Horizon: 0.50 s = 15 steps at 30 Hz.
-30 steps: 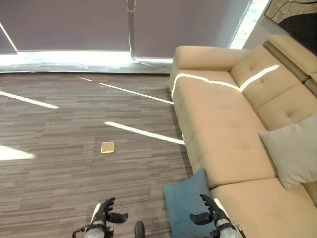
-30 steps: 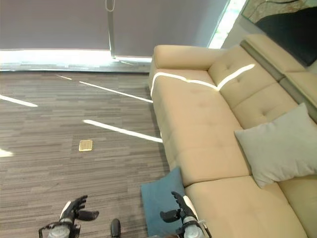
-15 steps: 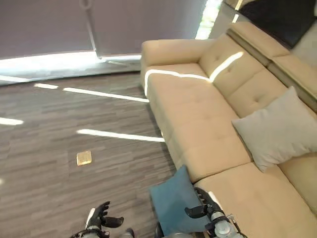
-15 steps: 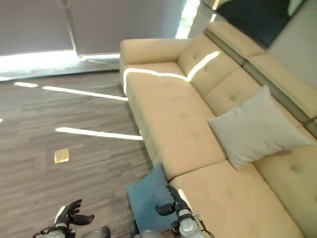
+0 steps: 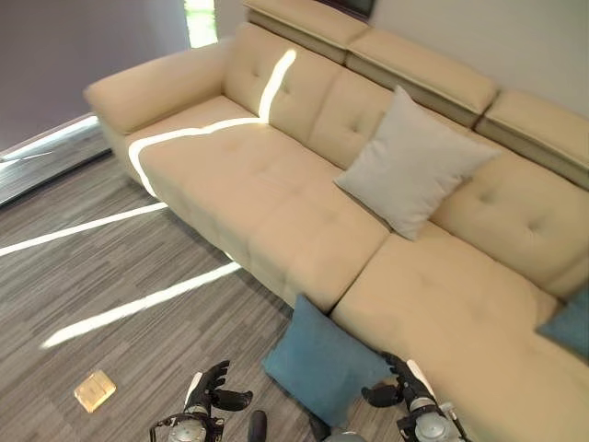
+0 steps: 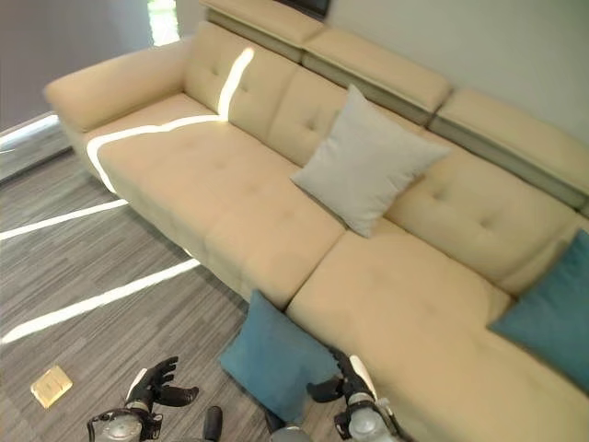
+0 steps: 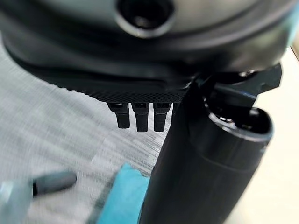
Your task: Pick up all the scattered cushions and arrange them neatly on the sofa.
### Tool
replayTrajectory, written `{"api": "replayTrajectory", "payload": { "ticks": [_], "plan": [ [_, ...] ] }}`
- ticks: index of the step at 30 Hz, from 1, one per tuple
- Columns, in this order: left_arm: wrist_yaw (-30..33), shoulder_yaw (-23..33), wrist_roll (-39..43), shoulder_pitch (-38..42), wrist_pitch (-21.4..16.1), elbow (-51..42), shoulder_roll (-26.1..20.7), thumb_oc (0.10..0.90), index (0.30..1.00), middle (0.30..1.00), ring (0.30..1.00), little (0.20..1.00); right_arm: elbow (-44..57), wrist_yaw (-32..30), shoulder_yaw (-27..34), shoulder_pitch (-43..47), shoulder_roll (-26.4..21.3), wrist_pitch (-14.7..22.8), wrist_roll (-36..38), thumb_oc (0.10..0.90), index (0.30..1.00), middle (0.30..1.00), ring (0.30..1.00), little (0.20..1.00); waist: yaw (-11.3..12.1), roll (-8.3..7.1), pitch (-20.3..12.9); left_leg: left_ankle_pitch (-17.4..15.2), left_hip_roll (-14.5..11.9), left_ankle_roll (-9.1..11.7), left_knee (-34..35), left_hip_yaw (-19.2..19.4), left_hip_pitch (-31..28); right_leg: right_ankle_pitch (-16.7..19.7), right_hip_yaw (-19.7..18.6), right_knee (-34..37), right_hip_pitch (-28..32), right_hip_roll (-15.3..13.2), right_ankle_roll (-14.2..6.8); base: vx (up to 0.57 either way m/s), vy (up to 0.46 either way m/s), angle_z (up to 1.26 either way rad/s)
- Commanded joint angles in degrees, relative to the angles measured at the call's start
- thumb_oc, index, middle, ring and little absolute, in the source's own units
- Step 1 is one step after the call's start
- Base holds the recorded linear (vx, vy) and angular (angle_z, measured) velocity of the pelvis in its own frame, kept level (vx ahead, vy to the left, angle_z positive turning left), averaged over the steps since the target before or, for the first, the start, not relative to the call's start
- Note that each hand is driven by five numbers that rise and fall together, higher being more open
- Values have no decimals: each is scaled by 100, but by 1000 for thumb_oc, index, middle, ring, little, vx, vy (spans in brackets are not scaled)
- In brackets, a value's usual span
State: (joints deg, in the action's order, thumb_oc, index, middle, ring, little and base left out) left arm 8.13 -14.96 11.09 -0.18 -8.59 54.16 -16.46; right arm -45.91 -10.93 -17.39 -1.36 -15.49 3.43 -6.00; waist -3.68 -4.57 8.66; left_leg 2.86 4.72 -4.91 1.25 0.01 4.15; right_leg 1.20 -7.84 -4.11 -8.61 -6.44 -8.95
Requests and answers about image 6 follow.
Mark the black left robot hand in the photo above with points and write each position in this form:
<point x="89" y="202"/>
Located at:
<point x="158" y="384"/>

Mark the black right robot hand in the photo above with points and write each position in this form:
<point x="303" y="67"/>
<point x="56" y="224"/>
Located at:
<point x="343" y="382"/>

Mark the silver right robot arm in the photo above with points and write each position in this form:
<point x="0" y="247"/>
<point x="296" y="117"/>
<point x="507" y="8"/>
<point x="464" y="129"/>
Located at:
<point x="366" y="419"/>

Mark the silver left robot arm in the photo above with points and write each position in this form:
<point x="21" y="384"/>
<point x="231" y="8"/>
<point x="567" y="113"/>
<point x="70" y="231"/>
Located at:
<point x="122" y="421"/>

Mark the beige leather sofa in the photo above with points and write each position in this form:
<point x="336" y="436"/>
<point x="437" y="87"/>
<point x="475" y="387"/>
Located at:
<point x="239" y="193"/>

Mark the dark robot foot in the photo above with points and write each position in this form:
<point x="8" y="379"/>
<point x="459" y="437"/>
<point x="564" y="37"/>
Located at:
<point x="213" y="423"/>

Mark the silver robot leg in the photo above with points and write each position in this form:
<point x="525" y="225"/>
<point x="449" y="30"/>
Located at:
<point x="287" y="434"/>

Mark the teal square cushion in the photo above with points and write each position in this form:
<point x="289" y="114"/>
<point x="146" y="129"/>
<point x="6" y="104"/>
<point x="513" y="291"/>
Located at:
<point x="271" y="354"/>
<point x="552" y="313"/>

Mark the brass floor socket plate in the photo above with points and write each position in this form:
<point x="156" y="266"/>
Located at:
<point x="51" y="386"/>

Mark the light grey square cushion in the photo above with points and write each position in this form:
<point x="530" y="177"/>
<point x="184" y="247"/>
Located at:
<point x="366" y="161"/>

